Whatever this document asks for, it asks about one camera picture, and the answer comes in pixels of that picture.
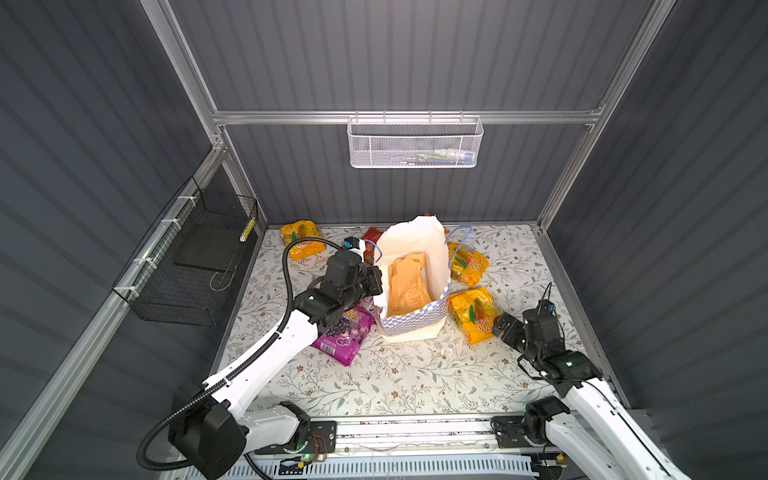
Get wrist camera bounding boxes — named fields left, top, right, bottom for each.
left=342, top=237, right=366, bottom=262
left=536, top=299, right=556, bottom=316

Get yellow snack bag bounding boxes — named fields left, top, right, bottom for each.
left=448, top=242, right=489, bottom=287
left=280, top=220, right=326, bottom=261
left=448, top=287, right=499, bottom=345

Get black corrugated cable conduit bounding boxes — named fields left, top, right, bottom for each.
left=136, top=237, right=343, bottom=472

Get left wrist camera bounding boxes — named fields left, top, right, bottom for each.
left=342, top=237, right=366, bottom=262

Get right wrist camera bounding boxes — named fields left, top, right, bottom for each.
left=536, top=299, right=556, bottom=316

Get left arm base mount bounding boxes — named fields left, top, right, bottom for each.
left=277, top=420, right=338, bottom=454

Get white checkered paper bag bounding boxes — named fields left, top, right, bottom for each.
left=373, top=215, right=453, bottom=343

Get yellow snack bag front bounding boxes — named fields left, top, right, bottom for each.
left=448, top=287, right=499, bottom=345

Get black wire side basket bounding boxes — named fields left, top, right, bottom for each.
left=113, top=181, right=259, bottom=327

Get white ventilated rail cover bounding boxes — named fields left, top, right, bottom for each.
left=253, top=454, right=539, bottom=479

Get tan bread snack pack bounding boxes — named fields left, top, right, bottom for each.
left=388, top=252, right=431, bottom=316

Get purple grape snack bag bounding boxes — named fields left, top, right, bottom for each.
left=312, top=307, right=375, bottom=367

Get white wire wall basket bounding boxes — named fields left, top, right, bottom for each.
left=346, top=115, right=484, bottom=169

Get yellow marker pen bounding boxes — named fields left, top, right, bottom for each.
left=239, top=217, right=256, bottom=243

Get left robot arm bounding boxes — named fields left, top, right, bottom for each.
left=169, top=239, right=382, bottom=479

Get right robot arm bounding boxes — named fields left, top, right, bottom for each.
left=492, top=299, right=688, bottom=479

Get red candy bag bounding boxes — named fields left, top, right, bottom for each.
left=361, top=227, right=383, bottom=247

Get small orange snack packet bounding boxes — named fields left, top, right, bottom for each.
left=423, top=212, right=451, bottom=236

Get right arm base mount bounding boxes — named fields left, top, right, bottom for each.
left=490, top=415, right=533, bottom=448

